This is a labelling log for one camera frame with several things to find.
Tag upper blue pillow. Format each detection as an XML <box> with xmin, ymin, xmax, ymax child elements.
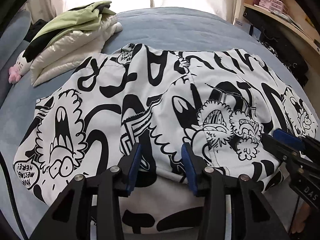
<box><xmin>0</xmin><ymin>10</ymin><xmax>31</xmax><ymax>69</ymax></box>

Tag black garment near pillows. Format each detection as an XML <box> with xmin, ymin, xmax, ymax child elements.
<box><xmin>24</xmin><ymin>19</ymin><xmax>47</xmax><ymax>42</ymax></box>

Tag green folded jacket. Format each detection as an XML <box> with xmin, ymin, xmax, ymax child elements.
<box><xmin>23</xmin><ymin>1</ymin><xmax>116</xmax><ymax>62</ymax></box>

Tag black white graffiti jacket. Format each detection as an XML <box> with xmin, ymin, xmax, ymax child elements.
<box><xmin>13</xmin><ymin>44</ymin><xmax>319</xmax><ymax>233</ymax></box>

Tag hello kitty plush toy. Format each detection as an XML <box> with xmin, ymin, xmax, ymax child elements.
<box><xmin>8</xmin><ymin>50</ymin><xmax>31</xmax><ymax>84</ymax></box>

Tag black clothes pile by shelf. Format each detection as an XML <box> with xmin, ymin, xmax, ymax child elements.
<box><xmin>243</xmin><ymin>7</ymin><xmax>309</xmax><ymax>87</ymax></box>

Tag wooden curved shelf unit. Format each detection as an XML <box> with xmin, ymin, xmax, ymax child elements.
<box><xmin>243</xmin><ymin>0</ymin><xmax>319</xmax><ymax>67</ymax></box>

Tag pink boxes on shelf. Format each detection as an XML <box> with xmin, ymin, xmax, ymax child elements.
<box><xmin>254</xmin><ymin>0</ymin><xmax>289</xmax><ymax>14</ymax></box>

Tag white shiny puffer jacket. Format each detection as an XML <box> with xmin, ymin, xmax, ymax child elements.
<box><xmin>30</xmin><ymin>15</ymin><xmax>123</xmax><ymax>87</ymax></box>

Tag blue bed sheet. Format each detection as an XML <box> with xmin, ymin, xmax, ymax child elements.
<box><xmin>1</xmin><ymin>8</ymin><xmax>315</xmax><ymax>239</ymax></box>

